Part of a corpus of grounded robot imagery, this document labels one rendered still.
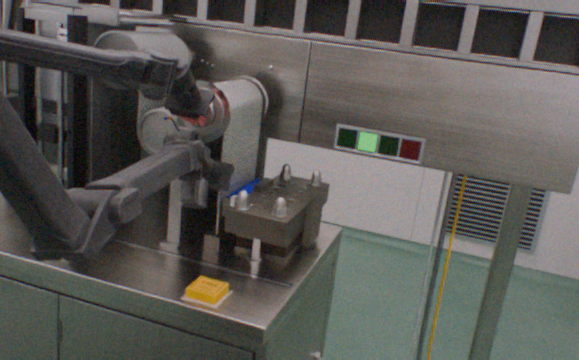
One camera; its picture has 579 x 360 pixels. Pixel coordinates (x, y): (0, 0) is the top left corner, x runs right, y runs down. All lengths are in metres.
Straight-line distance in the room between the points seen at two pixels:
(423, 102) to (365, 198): 2.58
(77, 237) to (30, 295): 0.71
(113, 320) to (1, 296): 0.32
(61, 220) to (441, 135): 1.08
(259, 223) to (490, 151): 0.65
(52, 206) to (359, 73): 1.04
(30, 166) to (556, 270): 3.79
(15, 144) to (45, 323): 0.85
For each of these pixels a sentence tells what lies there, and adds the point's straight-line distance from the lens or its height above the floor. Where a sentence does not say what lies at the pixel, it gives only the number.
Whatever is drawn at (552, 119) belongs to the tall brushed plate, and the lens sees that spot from 1.57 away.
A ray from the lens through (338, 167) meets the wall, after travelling 4.09.
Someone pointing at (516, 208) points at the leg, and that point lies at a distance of 1.78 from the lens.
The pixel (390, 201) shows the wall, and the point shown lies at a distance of 4.07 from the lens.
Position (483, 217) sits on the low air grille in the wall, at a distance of 4.03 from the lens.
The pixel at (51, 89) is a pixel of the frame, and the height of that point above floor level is 1.26.
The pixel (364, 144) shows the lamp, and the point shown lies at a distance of 1.59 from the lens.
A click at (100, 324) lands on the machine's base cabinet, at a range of 1.39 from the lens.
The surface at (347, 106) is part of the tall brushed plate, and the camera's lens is 1.60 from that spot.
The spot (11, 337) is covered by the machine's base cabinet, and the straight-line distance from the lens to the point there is 1.59.
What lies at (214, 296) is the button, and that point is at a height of 0.92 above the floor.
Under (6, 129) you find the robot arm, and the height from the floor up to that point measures 1.34.
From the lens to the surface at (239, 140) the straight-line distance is 1.46.
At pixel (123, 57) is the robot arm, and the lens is 1.10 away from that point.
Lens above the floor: 1.49
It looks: 17 degrees down
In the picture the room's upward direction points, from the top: 7 degrees clockwise
